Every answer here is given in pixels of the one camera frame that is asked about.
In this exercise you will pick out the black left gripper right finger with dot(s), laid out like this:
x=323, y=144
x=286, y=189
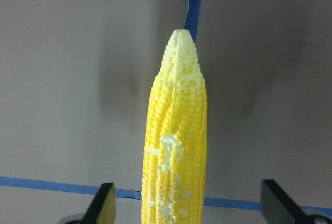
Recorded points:
x=278, y=208

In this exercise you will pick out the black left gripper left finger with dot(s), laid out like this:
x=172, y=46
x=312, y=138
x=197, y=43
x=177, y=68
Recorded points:
x=102, y=209

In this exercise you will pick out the yellow corn cob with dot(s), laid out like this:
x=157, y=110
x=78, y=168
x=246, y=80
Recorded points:
x=176, y=142

